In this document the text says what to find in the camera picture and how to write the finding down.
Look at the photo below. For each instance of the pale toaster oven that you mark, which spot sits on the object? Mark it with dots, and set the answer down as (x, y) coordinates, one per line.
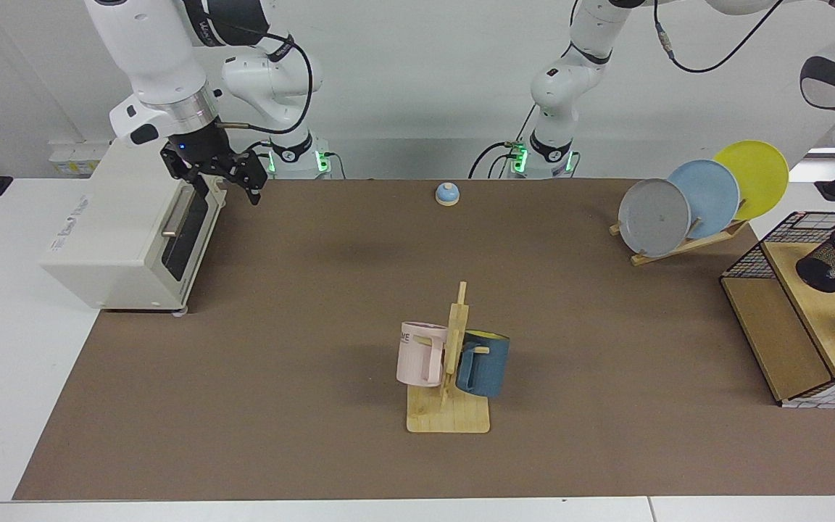
(113, 232)

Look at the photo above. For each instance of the white power strip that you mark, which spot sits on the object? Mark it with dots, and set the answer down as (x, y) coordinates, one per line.
(77, 159)

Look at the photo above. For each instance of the brown table cloth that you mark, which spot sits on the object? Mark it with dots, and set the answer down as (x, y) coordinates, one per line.
(316, 362)

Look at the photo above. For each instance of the small blue round thing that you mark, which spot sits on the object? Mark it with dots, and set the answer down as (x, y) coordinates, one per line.
(447, 193)

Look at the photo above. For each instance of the pink mug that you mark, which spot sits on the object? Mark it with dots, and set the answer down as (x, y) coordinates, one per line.
(414, 355)

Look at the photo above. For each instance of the dark teal mug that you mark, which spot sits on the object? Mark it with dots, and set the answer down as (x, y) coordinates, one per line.
(486, 366)

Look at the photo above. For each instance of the wooden cup stand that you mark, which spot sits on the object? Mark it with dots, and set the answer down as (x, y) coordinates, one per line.
(446, 417)

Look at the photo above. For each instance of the grey plate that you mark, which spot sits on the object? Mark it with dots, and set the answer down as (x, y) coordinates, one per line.
(649, 217)

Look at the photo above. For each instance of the wooden plate rack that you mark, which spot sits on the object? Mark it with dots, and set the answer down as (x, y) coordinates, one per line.
(686, 246)

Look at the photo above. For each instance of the light blue plate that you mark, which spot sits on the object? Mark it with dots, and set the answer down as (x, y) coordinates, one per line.
(711, 192)

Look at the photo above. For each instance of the yellow plate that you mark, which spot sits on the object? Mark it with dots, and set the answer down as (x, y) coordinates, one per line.
(758, 170)

